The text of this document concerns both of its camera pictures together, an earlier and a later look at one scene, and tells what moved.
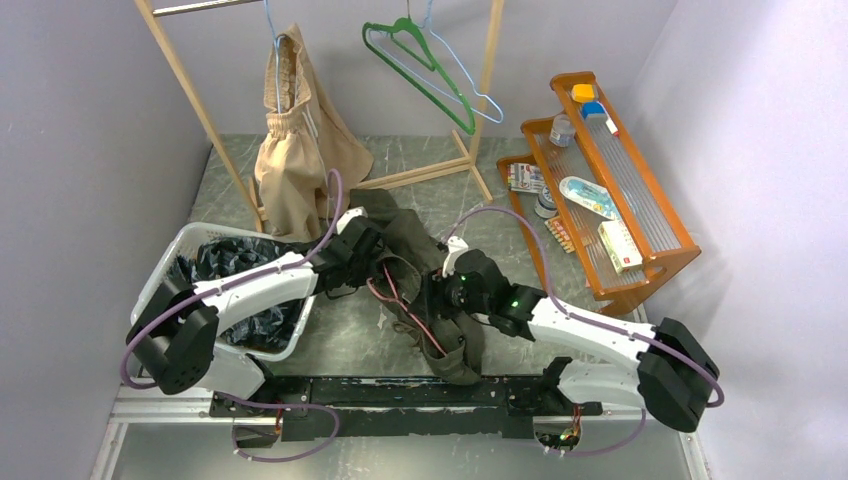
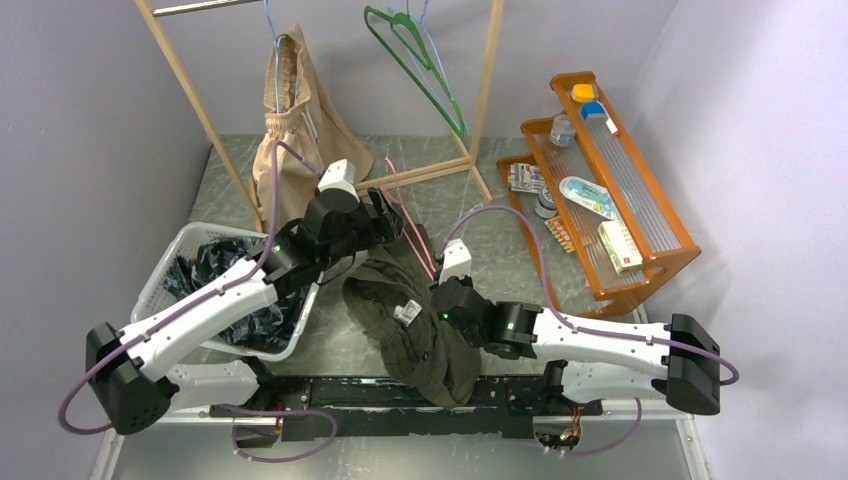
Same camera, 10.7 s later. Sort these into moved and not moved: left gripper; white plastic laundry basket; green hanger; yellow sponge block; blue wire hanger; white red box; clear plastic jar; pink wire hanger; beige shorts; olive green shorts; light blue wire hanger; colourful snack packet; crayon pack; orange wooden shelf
Moved: light blue wire hanger; olive green shorts; left gripper; pink wire hanger; green hanger
Not moved: yellow sponge block; clear plastic jar; white plastic laundry basket; orange wooden shelf; crayon pack; beige shorts; colourful snack packet; white red box; blue wire hanger
